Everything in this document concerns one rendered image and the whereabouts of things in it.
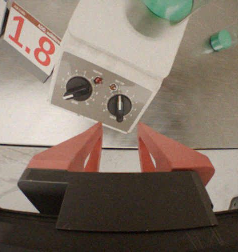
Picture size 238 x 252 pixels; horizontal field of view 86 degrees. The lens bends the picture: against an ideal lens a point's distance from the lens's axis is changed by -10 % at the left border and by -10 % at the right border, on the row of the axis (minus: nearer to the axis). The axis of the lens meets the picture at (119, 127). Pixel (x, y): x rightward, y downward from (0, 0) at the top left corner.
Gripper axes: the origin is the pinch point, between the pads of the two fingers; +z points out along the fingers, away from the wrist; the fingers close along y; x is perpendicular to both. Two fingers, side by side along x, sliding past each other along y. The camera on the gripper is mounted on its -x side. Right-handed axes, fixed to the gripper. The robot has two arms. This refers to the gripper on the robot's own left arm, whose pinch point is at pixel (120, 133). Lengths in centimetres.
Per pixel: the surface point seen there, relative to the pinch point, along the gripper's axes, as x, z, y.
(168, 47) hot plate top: -6.1, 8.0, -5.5
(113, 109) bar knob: 1.4, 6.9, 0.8
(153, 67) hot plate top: -4.1, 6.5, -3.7
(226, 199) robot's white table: 28.6, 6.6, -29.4
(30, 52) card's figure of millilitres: -5.6, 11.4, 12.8
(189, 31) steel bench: -8.2, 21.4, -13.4
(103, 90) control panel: -1.1, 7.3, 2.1
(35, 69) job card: -3.1, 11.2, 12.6
